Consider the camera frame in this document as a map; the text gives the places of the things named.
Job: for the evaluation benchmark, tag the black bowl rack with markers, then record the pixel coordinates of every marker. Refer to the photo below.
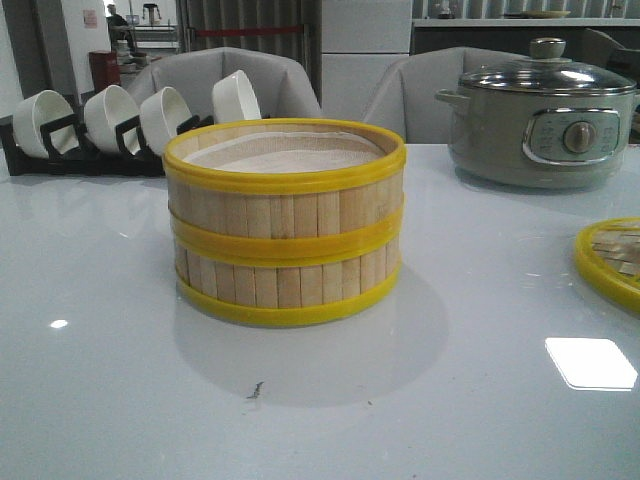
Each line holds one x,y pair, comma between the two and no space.
133,158

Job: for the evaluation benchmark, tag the white bowl right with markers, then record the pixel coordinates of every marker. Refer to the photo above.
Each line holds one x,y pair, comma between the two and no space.
234,99

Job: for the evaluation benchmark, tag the grey-green electric cooking pot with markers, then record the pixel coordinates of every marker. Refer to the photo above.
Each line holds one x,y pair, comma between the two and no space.
536,140

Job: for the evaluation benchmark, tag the person in background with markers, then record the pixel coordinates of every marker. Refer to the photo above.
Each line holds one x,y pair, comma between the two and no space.
114,19

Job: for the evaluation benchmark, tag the white bowl far left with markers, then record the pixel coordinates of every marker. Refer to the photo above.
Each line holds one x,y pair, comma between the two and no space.
31,114

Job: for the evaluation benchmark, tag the grey armchair right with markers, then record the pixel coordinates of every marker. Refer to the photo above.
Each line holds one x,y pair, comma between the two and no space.
404,99

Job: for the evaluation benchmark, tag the glass pot lid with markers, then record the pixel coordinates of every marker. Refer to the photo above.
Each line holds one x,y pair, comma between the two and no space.
547,71

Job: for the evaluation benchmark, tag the white bowl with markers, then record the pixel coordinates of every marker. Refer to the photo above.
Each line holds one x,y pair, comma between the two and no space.
160,116
31,114
234,99
103,112

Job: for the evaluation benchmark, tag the red bin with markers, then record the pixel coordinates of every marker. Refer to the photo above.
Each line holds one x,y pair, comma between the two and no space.
104,69

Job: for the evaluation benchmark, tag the white cabinet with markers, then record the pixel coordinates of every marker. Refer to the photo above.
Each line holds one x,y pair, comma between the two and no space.
359,41

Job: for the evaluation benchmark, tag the woven bamboo steamer lid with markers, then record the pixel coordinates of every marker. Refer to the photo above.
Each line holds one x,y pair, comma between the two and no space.
606,255

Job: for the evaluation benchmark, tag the grey armchair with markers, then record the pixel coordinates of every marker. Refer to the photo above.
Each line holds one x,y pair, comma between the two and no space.
404,99
281,85

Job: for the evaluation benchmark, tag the bamboo steamer tray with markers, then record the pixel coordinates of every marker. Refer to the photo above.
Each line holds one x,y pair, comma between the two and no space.
285,219
287,296

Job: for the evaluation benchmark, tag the grey armchair left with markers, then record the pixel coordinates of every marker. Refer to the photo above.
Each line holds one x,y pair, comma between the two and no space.
281,85

